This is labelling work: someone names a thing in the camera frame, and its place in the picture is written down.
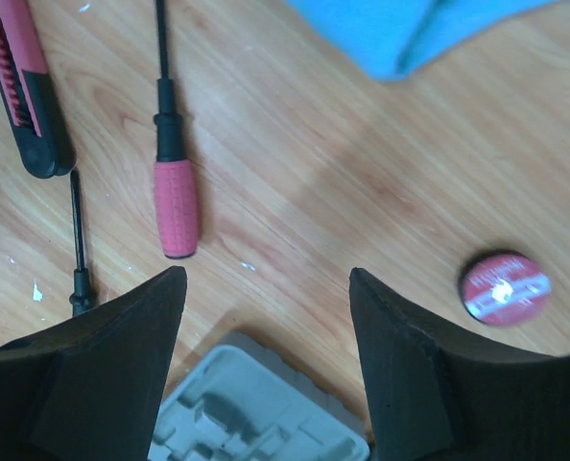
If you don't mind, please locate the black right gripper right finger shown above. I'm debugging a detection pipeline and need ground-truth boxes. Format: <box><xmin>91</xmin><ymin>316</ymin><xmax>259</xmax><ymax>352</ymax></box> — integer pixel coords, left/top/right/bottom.
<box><xmin>349</xmin><ymin>268</ymin><xmax>570</xmax><ymax>460</ymax></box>

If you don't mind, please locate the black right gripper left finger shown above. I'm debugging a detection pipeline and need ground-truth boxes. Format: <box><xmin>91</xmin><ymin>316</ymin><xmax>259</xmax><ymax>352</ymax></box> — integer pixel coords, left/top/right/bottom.
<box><xmin>0</xmin><ymin>266</ymin><xmax>187</xmax><ymax>460</ymax></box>

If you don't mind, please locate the pink screwdriver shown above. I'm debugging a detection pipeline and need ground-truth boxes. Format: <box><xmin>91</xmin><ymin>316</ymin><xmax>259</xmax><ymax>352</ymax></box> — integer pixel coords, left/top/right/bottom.
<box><xmin>69</xmin><ymin>169</ymin><xmax>96</xmax><ymax>317</ymax></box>
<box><xmin>154</xmin><ymin>1</ymin><xmax>200</xmax><ymax>259</ymax></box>

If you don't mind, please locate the grey plastic tool case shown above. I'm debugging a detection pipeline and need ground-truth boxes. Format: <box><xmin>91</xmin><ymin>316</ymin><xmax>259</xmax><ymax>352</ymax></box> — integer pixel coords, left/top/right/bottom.
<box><xmin>148</xmin><ymin>332</ymin><xmax>370</xmax><ymax>460</ymax></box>

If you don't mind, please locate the pink utility knife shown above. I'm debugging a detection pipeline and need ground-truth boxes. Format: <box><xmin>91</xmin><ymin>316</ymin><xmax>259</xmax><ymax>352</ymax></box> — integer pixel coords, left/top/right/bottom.
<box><xmin>0</xmin><ymin>0</ymin><xmax>76</xmax><ymax>179</ymax></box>

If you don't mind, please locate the light blue folded cloth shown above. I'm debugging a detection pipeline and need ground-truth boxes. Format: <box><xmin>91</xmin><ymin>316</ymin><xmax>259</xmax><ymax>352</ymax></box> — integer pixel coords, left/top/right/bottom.
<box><xmin>288</xmin><ymin>0</ymin><xmax>549</xmax><ymax>82</ymax></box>

